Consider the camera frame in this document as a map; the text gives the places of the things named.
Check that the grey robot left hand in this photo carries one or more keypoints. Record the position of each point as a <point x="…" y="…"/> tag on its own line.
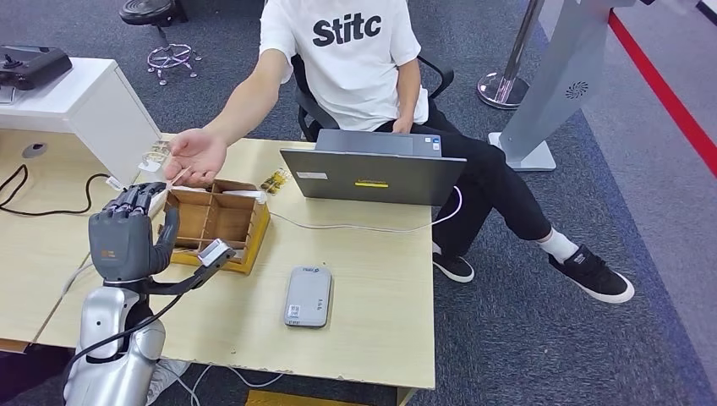
<point x="123" y="246"/>

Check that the person's right hand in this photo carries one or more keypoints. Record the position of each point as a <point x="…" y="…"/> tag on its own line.
<point x="201" y="154"/>

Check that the person's left hand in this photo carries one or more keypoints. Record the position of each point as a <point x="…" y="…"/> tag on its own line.
<point x="402" y="125"/>

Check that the person's left forearm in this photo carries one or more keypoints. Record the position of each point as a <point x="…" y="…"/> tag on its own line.
<point x="408" y="89"/>

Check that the person's right forearm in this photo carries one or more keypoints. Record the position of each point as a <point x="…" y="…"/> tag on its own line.
<point x="246" y="106"/>

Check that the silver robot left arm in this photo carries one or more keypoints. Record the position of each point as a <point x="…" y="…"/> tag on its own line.
<point x="106" y="325"/>

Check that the clear printed card stack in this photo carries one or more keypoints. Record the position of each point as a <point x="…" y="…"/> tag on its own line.
<point x="159" y="150"/>

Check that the white card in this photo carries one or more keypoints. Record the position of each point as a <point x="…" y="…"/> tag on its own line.
<point x="246" y="194"/>

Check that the person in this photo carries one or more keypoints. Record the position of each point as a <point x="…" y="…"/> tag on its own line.
<point x="347" y="73"/>

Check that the grey card reader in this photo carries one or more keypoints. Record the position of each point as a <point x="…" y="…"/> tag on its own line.
<point x="308" y="297"/>

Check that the grey laptop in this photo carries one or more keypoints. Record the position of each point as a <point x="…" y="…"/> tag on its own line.
<point x="369" y="179"/>

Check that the wooden compartment box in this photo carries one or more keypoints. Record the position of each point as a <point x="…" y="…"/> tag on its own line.
<point x="224" y="221"/>

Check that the black office chair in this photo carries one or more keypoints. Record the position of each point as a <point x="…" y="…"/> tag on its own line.
<point x="313" y="109"/>

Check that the white cabinet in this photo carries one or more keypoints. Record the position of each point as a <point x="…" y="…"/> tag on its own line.
<point x="106" y="120"/>

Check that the white sneaker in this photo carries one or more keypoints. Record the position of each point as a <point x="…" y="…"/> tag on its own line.
<point x="168" y="375"/>

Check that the black stool with chrome base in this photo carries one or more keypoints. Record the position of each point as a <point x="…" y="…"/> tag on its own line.
<point x="145" y="10"/>

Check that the grey kiosk stand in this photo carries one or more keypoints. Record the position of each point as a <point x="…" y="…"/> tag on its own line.
<point x="560" y="73"/>

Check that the black controller device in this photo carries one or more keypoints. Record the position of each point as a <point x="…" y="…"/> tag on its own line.
<point x="36" y="66"/>

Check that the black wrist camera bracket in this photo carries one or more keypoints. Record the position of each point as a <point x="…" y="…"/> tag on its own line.
<point x="179" y="286"/>

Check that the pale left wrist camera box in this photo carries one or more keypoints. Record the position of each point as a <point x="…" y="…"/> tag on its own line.
<point x="213" y="252"/>

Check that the chrome stanchion post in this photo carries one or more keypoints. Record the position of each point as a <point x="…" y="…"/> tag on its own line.
<point x="503" y="88"/>

